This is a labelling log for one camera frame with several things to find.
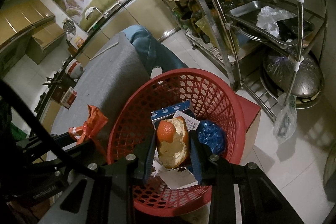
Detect orange peel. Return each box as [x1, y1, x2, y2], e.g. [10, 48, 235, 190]
[157, 116, 189, 169]

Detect blue small box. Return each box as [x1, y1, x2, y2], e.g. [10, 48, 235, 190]
[151, 100, 195, 130]

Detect red plastic wrapper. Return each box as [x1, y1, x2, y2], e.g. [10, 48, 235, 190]
[68, 105, 108, 156]

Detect orange white medicine box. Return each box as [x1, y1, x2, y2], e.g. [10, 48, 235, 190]
[60, 87, 77, 109]

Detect long white box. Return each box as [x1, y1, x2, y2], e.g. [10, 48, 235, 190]
[151, 150, 198, 190]

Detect red plastic trash basket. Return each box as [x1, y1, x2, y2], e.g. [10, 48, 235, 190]
[108, 68, 245, 217]

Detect upper kitchen cabinets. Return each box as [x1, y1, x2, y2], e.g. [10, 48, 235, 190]
[1, 0, 66, 71]

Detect kitchen faucet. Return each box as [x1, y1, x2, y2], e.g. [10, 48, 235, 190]
[84, 6, 106, 21]

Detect blue crumpled bag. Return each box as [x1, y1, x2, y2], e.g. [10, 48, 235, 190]
[197, 120, 226, 155]

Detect grey table cloth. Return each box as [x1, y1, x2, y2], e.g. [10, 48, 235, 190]
[45, 25, 190, 162]

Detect black chopstick holder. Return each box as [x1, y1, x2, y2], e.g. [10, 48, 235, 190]
[43, 75, 76, 91]

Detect stacked red white bowls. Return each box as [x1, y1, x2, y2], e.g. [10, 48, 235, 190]
[65, 59, 84, 80]

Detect long white stick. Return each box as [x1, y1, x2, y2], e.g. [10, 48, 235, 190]
[90, 42, 119, 61]

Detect metal storage rack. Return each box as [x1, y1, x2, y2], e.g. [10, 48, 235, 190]
[165, 0, 327, 121]

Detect white plastic bag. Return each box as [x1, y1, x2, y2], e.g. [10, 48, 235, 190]
[256, 6, 297, 39]

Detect metal strainer on wall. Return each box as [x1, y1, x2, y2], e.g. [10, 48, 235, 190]
[62, 18, 76, 35]

